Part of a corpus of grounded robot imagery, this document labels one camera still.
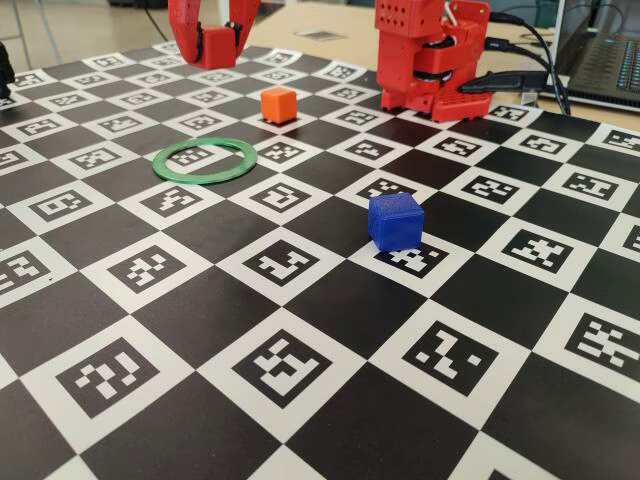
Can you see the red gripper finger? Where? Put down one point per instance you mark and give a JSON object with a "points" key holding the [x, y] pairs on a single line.
{"points": [[184, 30], [246, 20]]}

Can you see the red cube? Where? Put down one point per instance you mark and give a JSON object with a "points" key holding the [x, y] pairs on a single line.
{"points": [[219, 47]]}

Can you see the orange cube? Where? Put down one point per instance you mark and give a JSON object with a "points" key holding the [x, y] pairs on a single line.
{"points": [[278, 105]]}

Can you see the blue cube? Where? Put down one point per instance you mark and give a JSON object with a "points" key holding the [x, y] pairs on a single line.
{"points": [[395, 222]]}

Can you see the small printed marker sheet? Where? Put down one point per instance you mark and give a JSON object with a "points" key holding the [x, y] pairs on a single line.
{"points": [[320, 35]]}

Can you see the black stand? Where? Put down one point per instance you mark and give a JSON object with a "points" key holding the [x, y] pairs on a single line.
{"points": [[5, 70]]}

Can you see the black power plug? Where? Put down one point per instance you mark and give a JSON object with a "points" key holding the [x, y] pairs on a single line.
{"points": [[505, 82]]}

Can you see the black white marker checkerboard mat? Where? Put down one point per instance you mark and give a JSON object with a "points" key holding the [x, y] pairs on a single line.
{"points": [[320, 320]]}

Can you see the dark grey laptop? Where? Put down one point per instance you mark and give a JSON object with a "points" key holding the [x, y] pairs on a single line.
{"points": [[600, 60]]}

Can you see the white metal post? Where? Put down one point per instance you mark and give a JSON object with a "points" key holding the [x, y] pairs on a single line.
{"points": [[226, 12]]}

